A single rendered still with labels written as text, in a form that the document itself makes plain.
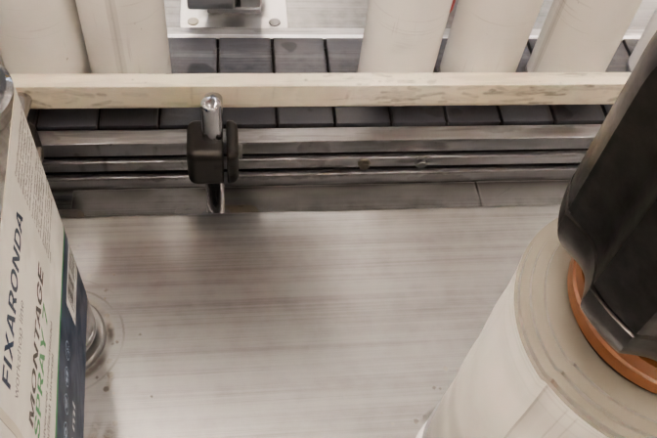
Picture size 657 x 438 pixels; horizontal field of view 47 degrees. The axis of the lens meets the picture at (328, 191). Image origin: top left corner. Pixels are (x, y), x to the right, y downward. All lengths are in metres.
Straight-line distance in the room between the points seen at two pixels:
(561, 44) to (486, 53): 0.05
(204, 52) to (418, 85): 0.16
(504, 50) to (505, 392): 0.30
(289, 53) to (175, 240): 0.17
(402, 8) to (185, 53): 0.17
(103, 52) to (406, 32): 0.18
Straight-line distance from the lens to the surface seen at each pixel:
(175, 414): 0.40
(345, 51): 0.56
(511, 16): 0.49
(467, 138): 0.52
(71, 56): 0.50
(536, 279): 0.24
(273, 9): 0.66
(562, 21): 0.52
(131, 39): 0.48
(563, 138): 0.55
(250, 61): 0.54
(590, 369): 0.23
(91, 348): 0.42
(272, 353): 0.42
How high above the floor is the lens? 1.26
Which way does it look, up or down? 53 degrees down
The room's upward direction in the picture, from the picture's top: 8 degrees clockwise
